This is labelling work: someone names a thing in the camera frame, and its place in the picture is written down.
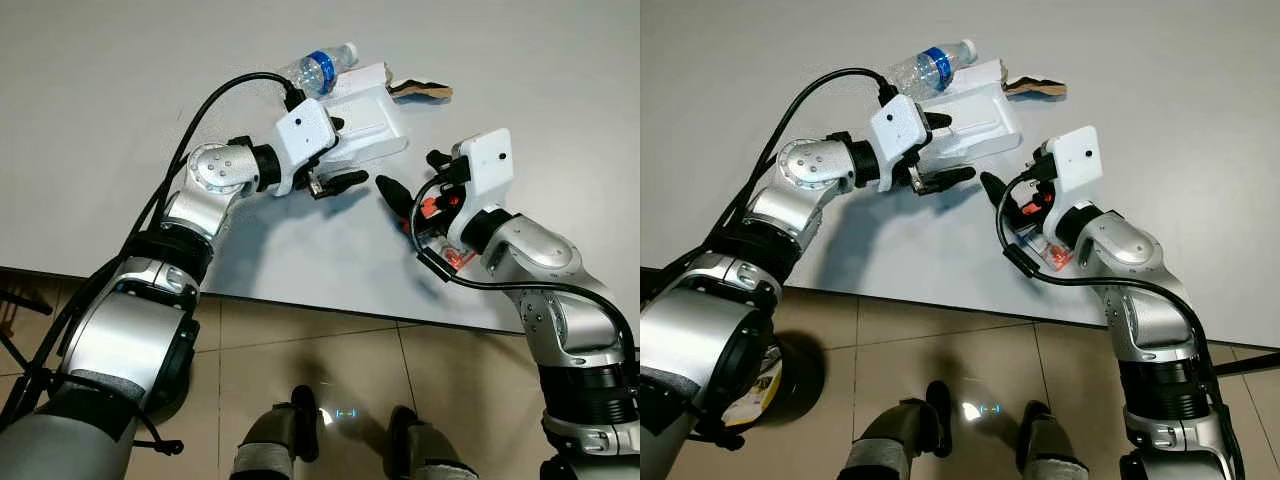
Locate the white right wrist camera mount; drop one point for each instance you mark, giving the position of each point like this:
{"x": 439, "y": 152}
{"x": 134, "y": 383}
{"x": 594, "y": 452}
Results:
{"x": 487, "y": 165}
{"x": 1075, "y": 160}

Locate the robot leg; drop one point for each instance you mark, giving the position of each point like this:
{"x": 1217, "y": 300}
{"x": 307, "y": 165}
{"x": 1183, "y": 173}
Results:
{"x": 1045, "y": 445}
{"x": 270, "y": 440}
{"x": 890, "y": 440}
{"x": 430, "y": 450}

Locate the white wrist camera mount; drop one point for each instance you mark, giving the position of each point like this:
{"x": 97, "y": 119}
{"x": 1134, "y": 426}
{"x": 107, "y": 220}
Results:
{"x": 900, "y": 125}
{"x": 1075, "y": 160}
{"x": 487, "y": 165}
{"x": 303, "y": 135}

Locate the robot right leg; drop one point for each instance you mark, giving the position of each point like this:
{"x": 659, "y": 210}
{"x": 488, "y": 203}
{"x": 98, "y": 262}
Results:
{"x": 1045, "y": 445}
{"x": 430, "y": 450}

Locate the robot left leg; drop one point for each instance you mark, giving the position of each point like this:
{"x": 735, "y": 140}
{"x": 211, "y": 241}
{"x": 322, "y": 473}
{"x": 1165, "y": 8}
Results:
{"x": 890, "y": 440}
{"x": 270, "y": 440}

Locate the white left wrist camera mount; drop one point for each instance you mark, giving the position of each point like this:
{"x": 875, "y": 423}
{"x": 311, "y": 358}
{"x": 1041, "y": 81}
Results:
{"x": 900, "y": 125}
{"x": 303, "y": 135}

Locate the yellow white cardboard box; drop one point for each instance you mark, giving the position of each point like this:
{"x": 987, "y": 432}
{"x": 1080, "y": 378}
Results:
{"x": 760, "y": 392}

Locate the black round rubbish bin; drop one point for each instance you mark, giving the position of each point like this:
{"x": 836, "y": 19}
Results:
{"x": 803, "y": 375}

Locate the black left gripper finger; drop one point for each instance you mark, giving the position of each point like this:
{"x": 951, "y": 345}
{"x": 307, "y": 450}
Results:
{"x": 337, "y": 123}
{"x": 950, "y": 178}
{"x": 347, "y": 182}
{"x": 940, "y": 120}

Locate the red printed plastic wrapper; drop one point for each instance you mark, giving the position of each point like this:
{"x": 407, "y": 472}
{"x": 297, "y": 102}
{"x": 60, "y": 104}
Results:
{"x": 1050, "y": 255}
{"x": 455, "y": 258}

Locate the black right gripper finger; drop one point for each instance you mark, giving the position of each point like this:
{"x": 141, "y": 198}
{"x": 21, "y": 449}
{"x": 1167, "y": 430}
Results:
{"x": 393, "y": 194}
{"x": 440, "y": 161}
{"x": 1042, "y": 152}
{"x": 995, "y": 190}

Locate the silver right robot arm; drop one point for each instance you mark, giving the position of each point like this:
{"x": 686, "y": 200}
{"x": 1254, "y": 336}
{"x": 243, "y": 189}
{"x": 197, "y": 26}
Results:
{"x": 530, "y": 255}
{"x": 1130, "y": 250}

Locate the clear bottle with blue label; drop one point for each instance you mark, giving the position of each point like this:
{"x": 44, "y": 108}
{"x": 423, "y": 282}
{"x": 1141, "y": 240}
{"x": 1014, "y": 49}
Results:
{"x": 318, "y": 70}
{"x": 930, "y": 68}

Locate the black table leg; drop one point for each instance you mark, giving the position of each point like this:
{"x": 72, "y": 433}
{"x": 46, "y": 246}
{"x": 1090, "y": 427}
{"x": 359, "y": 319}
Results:
{"x": 1245, "y": 362}
{"x": 20, "y": 300}

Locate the white foam tray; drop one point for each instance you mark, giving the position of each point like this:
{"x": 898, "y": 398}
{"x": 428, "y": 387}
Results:
{"x": 980, "y": 115}
{"x": 370, "y": 120}

